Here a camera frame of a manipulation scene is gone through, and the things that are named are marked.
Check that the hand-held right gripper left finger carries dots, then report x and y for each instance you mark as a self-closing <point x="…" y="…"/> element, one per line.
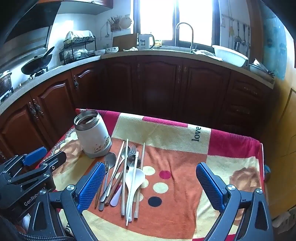
<point x="92" y="185"/>

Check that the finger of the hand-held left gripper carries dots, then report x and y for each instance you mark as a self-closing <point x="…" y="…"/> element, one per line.
<point x="34" y="155"/>
<point x="56" y="160"/>

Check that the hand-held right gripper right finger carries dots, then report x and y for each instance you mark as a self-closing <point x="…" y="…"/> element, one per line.
<point x="209" y="185"/>

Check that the small metal fork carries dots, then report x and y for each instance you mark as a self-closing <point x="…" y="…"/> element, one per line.
<point x="106" y="165"/>

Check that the white plastic spoon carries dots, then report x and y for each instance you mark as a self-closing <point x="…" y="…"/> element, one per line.
<point x="115" y="199"/>

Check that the metal spoon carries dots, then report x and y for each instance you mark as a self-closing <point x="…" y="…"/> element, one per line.
<point x="110" y="160"/>
<point x="133" y="161"/>
<point x="124" y="150"/>

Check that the steel bowl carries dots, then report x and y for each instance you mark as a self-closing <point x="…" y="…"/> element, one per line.
<point x="92" y="139"/>

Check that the white ceramic spoon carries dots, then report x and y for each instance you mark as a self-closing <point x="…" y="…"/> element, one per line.
<point x="138" y="177"/>

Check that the hanging kitchen utensils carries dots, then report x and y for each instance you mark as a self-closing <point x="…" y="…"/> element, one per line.
<point x="237" y="41"/>

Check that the printed patchwork blanket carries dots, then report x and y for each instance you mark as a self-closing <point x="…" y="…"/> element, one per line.
<point x="180" y="173"/>

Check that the gas stove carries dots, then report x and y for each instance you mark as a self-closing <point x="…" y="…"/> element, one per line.
<point x="7" y="96"/>

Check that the metal pot with lid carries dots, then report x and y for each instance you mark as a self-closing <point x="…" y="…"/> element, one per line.
<point x="4" y="83"/>

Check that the black wok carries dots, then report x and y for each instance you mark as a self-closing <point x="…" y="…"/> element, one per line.
<point x="37" y="63"/>

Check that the speckled stone countertop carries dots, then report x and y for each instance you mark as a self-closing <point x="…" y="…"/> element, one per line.
<point x="69" y="66"/>

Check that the wooden door with frosted glass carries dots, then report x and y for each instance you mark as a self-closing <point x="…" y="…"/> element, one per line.
<point x="286" y="115"/>

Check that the dark wooden kitchen cabinet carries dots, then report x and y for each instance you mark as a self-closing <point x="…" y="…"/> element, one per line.
<point x="161" y="85"/>

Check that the black dish rack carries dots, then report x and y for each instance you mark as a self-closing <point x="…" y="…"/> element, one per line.
<point x="69" y="49"/>

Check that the plain white bowl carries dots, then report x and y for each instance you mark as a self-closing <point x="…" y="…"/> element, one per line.
<point x="100" y="52"/>

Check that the patterned white bowl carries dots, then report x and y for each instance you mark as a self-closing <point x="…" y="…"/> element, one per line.
<point x="112" y="49"/>

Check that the white cloth on rack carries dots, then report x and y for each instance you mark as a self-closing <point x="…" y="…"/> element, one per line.
<point x="78" y="34"/>

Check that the range hood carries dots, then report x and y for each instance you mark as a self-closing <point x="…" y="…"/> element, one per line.
<point x="23" y="27"/>

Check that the white plastic basin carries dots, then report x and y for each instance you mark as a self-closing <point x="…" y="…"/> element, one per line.
<point x="231" y="55"/>

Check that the pale dish cloth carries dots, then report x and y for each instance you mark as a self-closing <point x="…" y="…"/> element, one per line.
<point x="205" y="53"/>

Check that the small crumpled rag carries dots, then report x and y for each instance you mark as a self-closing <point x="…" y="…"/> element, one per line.
<point x="130" y="49"/>

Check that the hanging metal ladle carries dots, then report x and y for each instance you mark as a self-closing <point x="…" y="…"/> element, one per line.
<point x="107" y="34"/>

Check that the wooden cutting board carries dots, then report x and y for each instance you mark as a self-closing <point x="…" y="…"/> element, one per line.
<point x="124" y="41"/>

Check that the white electric kettle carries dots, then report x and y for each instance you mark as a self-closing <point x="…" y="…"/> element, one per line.
<point x="145" y="42"/>

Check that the curved metal faucet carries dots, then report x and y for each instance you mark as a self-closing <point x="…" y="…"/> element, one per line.
<point x="191" y="34"/>

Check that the white hanging strainer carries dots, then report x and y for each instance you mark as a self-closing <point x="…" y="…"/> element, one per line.
<point x="126" y="22"/>

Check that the kitchen window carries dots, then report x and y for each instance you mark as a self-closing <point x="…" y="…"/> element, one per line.
<point x="175" y="23"/>

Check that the wall chopstick holder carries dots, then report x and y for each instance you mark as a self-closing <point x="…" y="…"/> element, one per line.
<point x="115" y="26"/>

